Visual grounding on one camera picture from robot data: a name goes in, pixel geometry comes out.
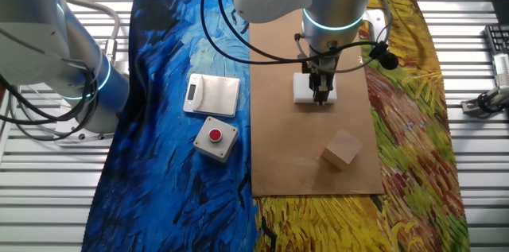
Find black camera cable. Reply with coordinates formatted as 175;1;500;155
200;0;315;66

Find white ribbed device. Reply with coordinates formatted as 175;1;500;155
492;52;509;88

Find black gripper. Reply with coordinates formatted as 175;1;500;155
308;53;340;107

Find black cable wrap bundle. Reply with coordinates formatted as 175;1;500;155
368;41;400;72

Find white sponge block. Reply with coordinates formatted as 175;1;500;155
293;72;338;105

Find black keyboard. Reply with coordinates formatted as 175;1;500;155
484;24;509;56

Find grey base hose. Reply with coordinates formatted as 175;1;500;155
63;0;121;64

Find grey box red button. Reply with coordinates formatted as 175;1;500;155
192;115;239;164

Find dark flat panel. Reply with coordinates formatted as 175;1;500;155
491;0;509;26

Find brown cardboard sheet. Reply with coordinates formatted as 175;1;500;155
249;9;385;197

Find silver kitchen scale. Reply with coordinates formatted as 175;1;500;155
182;72;242;118

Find metal clamp bracket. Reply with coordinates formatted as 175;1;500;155
460;84;509;118

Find painted pattern tablecloth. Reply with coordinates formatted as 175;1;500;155
81;0;471;252

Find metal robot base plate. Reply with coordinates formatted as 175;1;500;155
54;107;117;145

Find wooden cube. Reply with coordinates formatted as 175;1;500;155
321;128;363;172

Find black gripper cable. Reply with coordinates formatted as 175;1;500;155
217;0;383;64

